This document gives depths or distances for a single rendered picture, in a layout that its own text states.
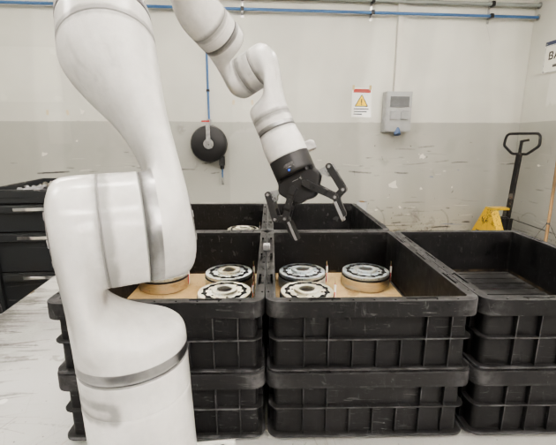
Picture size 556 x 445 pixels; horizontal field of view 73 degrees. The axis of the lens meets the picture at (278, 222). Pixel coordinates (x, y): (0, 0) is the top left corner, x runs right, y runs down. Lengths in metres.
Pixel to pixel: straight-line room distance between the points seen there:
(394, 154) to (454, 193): 0.85
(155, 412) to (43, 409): 0.47
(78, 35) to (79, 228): 0.18
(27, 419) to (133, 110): 0.58
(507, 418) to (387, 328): 0.24
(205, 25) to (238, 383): 0.53
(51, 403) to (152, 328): 0.50
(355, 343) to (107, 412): 0.35
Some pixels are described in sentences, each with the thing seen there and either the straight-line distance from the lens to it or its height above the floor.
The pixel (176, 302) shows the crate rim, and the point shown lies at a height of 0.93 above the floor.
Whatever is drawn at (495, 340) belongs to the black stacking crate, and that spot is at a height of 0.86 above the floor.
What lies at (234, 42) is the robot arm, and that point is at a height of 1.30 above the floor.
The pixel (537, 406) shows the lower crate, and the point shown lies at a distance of 0.74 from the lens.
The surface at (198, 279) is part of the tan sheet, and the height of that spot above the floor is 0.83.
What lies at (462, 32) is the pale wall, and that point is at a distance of 4.71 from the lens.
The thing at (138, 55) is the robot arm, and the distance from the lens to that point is 0.39.
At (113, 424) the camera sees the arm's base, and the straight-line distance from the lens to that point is 0.36.
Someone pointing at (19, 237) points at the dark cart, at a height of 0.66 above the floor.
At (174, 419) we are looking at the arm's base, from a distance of 0.37.
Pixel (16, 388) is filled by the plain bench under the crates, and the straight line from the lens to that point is 0.89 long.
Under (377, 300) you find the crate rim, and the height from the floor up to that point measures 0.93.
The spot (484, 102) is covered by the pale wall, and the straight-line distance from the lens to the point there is 4.78.
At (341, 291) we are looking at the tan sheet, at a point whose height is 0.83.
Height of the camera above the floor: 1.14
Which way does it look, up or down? 13 degrees down
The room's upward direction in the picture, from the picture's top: straight up
